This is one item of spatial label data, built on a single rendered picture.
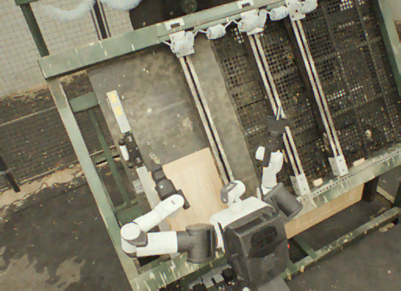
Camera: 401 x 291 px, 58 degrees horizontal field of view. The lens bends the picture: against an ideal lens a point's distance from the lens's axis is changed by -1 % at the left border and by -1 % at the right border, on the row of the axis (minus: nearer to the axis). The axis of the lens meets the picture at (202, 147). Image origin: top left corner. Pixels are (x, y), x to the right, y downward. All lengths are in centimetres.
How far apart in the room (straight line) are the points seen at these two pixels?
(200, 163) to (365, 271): 166
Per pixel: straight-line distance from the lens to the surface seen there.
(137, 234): 153
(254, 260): 154
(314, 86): 235
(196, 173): 205
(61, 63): 191
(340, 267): 313
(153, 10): 251
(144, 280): 207
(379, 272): 318
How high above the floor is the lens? 257
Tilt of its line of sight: 38 degrees down
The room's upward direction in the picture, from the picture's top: 9 degrees counter-clockwise
